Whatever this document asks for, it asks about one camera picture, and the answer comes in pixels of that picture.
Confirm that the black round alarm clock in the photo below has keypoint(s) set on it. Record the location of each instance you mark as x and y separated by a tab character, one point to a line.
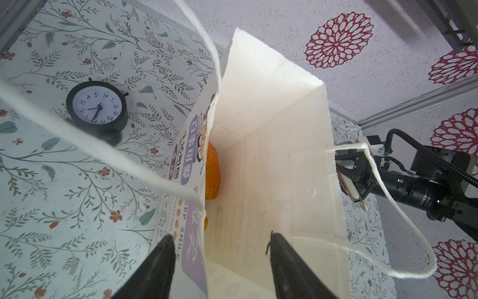
99	109

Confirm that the white printed paper bag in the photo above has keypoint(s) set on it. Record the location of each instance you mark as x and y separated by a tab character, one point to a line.
79	216

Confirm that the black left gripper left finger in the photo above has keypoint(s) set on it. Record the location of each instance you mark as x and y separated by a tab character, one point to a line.
153	278

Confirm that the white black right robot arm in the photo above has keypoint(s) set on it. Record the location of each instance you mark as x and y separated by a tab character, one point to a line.
457	206

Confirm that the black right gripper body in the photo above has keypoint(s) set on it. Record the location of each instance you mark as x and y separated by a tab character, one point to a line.
415	192

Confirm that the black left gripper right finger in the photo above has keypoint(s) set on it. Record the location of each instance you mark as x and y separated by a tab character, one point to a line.
293	278

